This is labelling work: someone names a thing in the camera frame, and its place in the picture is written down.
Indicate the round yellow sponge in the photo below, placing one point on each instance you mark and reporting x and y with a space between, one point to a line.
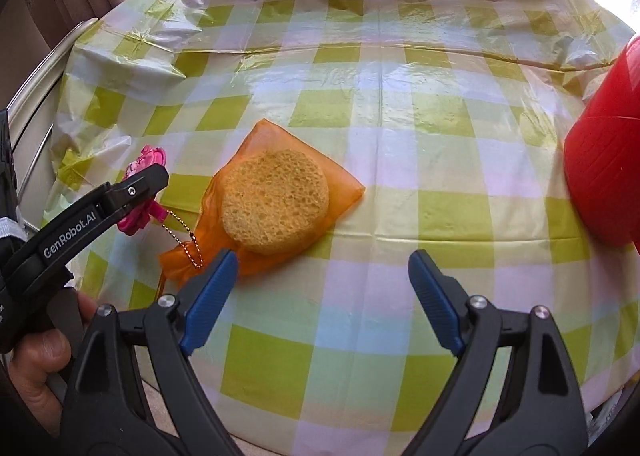
275 201

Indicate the green checkered plastic tablecloth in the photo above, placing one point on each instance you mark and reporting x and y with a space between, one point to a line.
400 136

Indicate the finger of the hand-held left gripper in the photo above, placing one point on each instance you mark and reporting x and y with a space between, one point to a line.
135 191

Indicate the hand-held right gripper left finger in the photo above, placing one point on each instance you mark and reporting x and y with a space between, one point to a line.
210 303

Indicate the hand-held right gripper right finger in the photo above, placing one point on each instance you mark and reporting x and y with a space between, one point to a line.
435 303

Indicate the person's left hand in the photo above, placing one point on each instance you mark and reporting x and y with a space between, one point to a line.
45 356

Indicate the orange organza bag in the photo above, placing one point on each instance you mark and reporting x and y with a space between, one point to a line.
280 136

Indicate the cream ornate cabinet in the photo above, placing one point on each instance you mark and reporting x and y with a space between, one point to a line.
40 111

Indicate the red plastic jug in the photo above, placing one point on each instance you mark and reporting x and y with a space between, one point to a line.
610 151

